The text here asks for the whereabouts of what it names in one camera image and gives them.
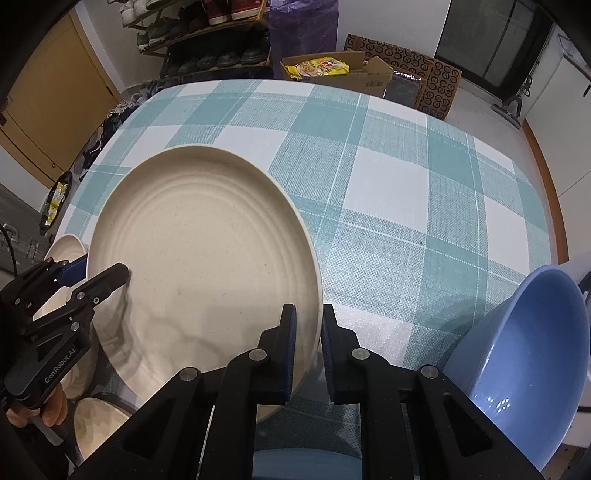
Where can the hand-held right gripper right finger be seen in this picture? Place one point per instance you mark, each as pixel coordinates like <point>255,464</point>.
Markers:
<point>328,355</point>

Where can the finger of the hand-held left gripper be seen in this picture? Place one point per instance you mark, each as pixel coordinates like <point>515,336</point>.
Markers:
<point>69,272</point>
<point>108,279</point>

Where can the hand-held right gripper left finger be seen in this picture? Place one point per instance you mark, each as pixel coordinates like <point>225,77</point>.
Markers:
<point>290,355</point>

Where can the large cream plate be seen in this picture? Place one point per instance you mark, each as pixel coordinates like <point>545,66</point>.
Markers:
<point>203,258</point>

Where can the blue bowl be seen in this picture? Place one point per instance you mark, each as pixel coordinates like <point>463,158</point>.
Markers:
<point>521,350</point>

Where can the person's left hand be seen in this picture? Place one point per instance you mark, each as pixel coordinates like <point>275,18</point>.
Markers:
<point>44,413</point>

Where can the black bag with yellow packet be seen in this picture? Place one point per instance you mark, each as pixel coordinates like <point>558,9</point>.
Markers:
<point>55,203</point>

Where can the pile of dark shoes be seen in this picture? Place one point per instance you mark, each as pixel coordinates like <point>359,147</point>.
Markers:
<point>115,120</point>

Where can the wooden door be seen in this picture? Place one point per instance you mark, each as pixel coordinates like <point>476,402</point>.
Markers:
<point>51,101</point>

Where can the teal checkered tablecloth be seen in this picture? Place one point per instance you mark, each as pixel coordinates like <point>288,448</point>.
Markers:
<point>392,184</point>

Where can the wooden shoe rack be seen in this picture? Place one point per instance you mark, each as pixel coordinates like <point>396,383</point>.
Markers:
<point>157,44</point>

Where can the shoe rack with shoes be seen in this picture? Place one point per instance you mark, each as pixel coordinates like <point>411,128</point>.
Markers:
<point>207,55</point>

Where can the dark foil pack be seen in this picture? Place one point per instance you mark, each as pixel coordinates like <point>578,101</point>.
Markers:
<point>406,90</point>

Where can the open cardboard box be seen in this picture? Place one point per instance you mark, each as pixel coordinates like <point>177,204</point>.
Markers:
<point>369,76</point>

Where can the yellow snack packet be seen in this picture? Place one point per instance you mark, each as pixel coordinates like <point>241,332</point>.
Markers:
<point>318,68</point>

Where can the patterned flat cardboard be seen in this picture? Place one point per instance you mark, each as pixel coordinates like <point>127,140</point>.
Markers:
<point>438,78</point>

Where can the purple plastic bag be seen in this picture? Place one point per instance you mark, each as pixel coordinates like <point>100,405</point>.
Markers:
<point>302,21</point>

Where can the white kitchen cabinet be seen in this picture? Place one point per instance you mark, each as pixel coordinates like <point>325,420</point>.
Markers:
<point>561,87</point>

